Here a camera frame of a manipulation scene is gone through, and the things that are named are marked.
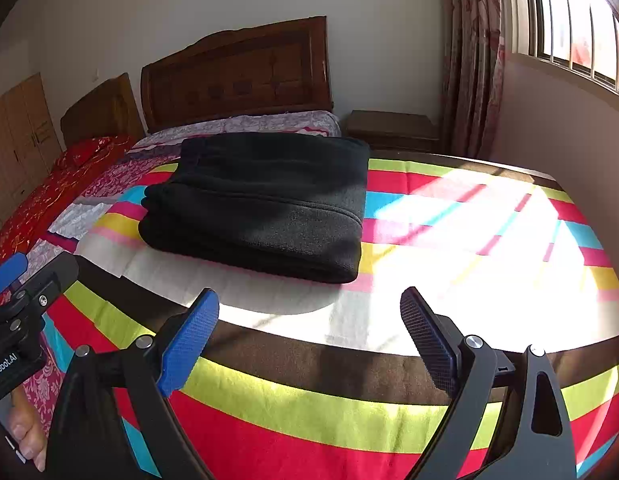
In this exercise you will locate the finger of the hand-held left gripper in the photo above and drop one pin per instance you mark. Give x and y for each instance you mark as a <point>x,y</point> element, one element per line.
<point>7,272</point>
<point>52,275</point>

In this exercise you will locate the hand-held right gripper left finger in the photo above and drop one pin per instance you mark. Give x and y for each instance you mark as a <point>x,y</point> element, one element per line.
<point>189,340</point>

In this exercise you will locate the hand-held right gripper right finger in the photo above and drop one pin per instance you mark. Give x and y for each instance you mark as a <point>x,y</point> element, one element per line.
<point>432,340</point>

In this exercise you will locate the black pants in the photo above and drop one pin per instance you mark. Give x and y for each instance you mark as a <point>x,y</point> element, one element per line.
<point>259,200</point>

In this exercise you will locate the person's left hand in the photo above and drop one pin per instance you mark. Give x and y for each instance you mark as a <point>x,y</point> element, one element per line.
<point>29,435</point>

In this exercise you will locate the red patterned bedspread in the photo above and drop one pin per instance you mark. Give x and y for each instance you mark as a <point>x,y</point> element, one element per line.
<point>34,205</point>

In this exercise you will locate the red patterned pillow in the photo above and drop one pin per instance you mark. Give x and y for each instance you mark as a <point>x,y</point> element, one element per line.
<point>94,150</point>

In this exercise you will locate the colourful striped blanket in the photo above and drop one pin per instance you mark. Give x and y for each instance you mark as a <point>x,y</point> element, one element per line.
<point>314,410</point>

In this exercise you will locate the light wooden wardrobe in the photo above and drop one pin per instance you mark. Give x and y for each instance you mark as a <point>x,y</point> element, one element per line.
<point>19,135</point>

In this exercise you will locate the small plain wooden headboard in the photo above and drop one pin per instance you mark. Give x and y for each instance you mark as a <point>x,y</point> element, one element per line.
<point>99,110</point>

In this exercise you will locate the wooden nightstand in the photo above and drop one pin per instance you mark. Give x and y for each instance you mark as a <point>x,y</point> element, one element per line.
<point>389,130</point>

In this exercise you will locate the large carved wooden headboard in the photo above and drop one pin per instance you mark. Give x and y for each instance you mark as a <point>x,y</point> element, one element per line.
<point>239,75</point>

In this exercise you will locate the pink floral curtain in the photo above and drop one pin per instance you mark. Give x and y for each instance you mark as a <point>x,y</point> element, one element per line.
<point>477,60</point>

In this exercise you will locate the barred window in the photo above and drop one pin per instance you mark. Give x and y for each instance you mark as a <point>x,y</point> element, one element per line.
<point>579,20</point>

